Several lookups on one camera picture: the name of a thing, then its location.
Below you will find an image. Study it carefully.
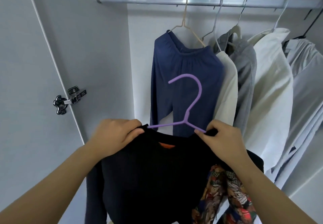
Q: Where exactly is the purple wire hanger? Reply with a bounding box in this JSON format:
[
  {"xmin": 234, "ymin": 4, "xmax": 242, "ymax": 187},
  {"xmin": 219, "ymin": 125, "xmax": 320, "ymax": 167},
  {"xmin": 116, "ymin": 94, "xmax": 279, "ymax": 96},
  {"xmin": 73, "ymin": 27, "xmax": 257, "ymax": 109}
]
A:
[{"xmin": 146, "ymin": 73, "xmax": 209, "ymax": 134}]

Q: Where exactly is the light grey shirt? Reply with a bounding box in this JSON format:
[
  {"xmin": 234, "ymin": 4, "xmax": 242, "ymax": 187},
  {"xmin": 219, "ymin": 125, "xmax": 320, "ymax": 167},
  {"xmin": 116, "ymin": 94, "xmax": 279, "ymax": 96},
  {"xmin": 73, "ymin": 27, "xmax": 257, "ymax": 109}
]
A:
[{"xmin": 265, "ymin": 38, "xmax": 323, "ymax": 192}]

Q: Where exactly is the person's left forearm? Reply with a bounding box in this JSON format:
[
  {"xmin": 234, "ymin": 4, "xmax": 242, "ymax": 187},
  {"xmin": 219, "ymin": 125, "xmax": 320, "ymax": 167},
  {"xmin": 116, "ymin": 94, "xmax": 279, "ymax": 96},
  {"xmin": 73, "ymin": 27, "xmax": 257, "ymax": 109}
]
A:
[{"xmin": 0, "ymin": 143, "xmax": 104, "ymax": 224}]

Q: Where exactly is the metal door hinge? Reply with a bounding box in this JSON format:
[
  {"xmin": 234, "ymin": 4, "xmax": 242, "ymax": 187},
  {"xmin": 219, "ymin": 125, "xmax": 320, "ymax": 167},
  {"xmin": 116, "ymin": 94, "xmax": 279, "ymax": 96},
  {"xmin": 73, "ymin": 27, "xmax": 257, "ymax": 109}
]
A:
[{"xmin": 52, "ymin": 85, "xmax": 87, "ymax": 116}]

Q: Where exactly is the white t-shirt orange label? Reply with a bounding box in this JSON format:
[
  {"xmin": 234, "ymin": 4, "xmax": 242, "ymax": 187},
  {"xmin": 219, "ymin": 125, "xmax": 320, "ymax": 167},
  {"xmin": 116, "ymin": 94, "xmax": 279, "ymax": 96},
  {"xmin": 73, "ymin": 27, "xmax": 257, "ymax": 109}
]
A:
[{"xmin": 202, "ymin": 35, "xmax": 239, "ymax": 127}]

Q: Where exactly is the person's right hand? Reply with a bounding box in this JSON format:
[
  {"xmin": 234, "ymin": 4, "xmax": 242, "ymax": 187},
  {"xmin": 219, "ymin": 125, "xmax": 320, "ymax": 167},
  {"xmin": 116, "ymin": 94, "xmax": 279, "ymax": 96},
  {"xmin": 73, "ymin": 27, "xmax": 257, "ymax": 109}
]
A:
[{"xmin": 194, "ymin": 120, "xmax": 253, "ymax": 171}]

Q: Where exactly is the person's right forearm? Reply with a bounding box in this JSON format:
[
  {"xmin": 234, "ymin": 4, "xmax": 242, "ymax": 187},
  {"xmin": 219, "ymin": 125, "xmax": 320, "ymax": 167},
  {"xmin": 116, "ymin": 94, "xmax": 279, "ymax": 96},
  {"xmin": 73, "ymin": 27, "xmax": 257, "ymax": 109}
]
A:
[{"xmin": 235, "ymin": 157, "xmax": 316, "ymax": 224}]

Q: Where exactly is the white hanger of cream shirt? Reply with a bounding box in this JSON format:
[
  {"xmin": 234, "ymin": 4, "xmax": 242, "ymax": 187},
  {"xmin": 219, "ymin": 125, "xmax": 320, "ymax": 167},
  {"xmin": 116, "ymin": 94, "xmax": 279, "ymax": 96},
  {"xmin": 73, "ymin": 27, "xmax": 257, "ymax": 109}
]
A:
[{"xmin": 273, "ymin": 0, "xmax": 290, "ymax": 32}]

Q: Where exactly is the white wardrobe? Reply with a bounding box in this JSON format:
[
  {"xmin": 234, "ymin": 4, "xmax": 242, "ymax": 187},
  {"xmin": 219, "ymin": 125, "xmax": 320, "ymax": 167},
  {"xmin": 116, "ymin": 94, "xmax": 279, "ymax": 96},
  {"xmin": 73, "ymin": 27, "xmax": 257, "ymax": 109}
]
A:
[{"xmin": 0, "ymin": 0, "xmax": 323, "ymax": 224}]

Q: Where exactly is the black garment with print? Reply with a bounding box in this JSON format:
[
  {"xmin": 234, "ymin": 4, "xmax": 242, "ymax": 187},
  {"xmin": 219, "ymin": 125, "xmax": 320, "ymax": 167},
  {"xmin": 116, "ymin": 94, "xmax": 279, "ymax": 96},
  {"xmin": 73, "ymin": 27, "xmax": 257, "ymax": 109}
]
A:
[{"xmin": 84, "ymin": 124, "xmax": 264, "ymax": 224}]

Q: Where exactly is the blue garment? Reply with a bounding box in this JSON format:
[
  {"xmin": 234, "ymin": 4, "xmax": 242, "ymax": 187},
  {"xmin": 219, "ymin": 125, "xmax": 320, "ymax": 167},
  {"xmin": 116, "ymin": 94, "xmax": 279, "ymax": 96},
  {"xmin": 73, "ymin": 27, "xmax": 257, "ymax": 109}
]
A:
[{"xmin": 149, "ymin": 30, "xmax": 225, "ymax": 137}]

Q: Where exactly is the grey hooded garment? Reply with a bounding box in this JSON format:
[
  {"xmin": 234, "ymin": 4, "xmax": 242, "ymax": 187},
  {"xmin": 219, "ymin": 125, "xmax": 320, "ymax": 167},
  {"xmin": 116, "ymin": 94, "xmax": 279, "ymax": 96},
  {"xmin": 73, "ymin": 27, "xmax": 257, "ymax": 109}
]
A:
[{"xmin": 222, "ymin": 27, "xmax": 258, "ymax": 136}]

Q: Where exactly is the cream white shirt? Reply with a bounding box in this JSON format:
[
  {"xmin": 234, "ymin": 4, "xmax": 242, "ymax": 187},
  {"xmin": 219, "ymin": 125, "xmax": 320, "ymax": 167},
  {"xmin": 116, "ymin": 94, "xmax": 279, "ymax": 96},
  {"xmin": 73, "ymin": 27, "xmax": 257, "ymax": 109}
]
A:
[{"xmin": 242, "ymin": 28, "xmax": 294, "ymax": 174}]

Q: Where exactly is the beige wire hanger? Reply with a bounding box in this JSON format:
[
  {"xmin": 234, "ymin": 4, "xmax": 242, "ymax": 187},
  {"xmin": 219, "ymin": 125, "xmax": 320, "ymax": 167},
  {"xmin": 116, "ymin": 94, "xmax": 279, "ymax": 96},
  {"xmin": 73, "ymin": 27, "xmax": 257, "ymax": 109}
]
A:
[{"xmin": 168, "ymin": 0, "xmax": 208, "ymax": 49}]

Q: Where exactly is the black hanger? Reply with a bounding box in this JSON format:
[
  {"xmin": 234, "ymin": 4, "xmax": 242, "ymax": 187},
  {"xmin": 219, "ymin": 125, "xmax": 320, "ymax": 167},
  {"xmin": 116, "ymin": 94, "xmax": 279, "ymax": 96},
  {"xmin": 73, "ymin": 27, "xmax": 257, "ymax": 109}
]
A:
[{"xmin": 290, "ymin": 7, "xmax": 323, "ymax": 43}]

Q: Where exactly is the person's left hand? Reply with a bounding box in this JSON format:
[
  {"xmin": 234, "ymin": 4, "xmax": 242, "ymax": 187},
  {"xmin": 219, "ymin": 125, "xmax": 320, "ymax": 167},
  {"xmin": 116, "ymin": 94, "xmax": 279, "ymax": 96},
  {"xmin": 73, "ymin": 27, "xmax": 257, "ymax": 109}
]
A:
[{"xmin": 87, "ymin": 118, "xmax": 146, "ymax": 159}]

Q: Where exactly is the cream hanger with metal hook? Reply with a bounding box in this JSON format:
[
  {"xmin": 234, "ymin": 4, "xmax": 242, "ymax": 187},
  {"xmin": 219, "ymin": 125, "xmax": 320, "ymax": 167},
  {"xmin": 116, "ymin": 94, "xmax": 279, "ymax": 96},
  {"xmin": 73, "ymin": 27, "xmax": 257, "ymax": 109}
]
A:
[{"xmin": 224, "ymin": 0, "xmax": 249, "ymax": 43}]

